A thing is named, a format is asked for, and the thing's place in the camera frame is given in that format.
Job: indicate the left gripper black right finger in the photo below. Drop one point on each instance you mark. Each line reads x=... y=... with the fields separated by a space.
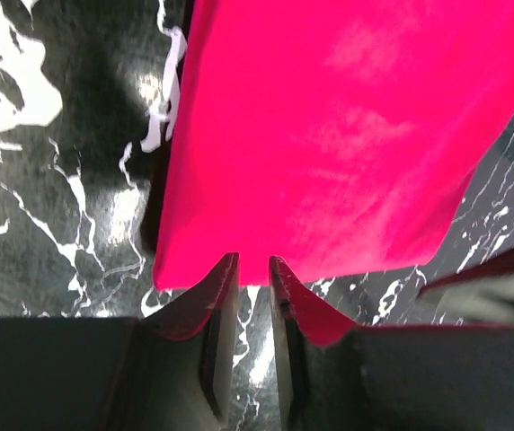
x=336 y=374

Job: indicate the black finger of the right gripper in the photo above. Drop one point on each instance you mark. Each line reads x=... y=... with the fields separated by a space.
x=481 y=293

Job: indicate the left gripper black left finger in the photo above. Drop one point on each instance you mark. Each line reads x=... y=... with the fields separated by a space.
x=168 y=371

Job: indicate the pink red t shirt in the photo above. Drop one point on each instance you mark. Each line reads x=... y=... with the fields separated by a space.
x=340 y=136

